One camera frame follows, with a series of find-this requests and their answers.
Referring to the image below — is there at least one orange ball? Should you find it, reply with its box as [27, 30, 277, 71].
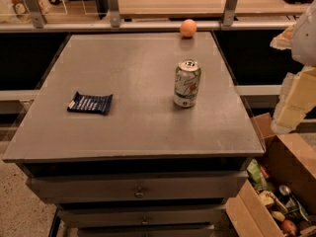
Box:
[180, 19, 198, 38]

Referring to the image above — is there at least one colourful bag behind glass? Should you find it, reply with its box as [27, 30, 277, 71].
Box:
[0, 0, 47, 24]

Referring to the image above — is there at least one drawer with knob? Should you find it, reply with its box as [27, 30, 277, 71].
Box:
[27, 171, 248, 204]
[58, 204, 225, 228]

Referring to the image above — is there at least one top drawer with knob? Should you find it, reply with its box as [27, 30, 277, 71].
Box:
[27, 171, 248, 204]

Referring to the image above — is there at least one dark blue snack packet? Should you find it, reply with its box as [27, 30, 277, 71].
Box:
[67, 92, 113, 116]

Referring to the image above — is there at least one grey drawer cabinet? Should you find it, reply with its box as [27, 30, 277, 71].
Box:
[4, 32, 263, 237]

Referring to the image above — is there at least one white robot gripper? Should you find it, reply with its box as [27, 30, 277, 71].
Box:
[270, 0, 316, 134]

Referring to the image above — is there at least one grey metal rail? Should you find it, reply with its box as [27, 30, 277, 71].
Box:
[0, 21, 294, 33]

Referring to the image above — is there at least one red apple in box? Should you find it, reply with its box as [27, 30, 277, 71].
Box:
[280, 219, 297, 236]

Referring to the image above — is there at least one wooden desk top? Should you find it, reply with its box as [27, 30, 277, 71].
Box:
[118, 0, 308, 19]

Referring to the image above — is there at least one silver can in box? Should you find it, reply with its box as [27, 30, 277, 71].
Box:
[278, 185, 291, 196]

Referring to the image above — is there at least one green white 7up can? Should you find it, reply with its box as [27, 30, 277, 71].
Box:
[174, 59, 201, 108]

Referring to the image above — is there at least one green snack bag in box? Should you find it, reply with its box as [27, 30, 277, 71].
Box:
[247, 159, 268, 190]

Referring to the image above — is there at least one open cardboard box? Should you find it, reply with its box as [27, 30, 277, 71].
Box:
[226, 114, 316, 237]

